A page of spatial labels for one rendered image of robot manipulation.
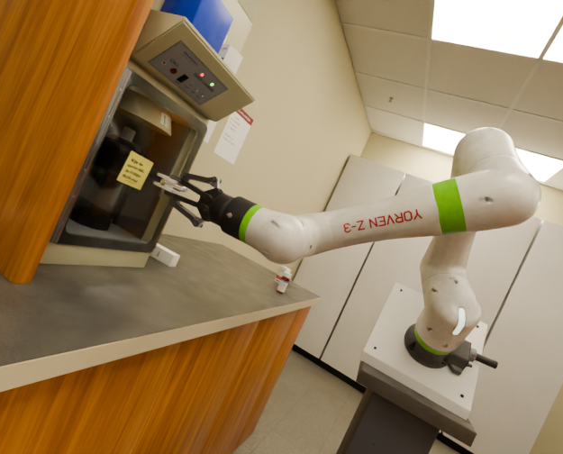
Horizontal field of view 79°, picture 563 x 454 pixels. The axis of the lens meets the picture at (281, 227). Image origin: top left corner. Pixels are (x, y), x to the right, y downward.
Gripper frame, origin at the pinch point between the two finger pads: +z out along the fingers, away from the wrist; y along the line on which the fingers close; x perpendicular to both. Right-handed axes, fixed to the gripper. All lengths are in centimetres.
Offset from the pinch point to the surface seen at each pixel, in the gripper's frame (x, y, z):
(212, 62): 8.0, 29.4, -5.1
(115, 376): 17.2, -36.0, -21.5
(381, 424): -41, -40, -71
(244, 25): -9.3, 48.4, 5.3
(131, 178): 7.5, -2.1, 4.2
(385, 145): -339, 125, 24
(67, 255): 14.8, -23.1, 5.5
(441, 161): -339, 126, -40
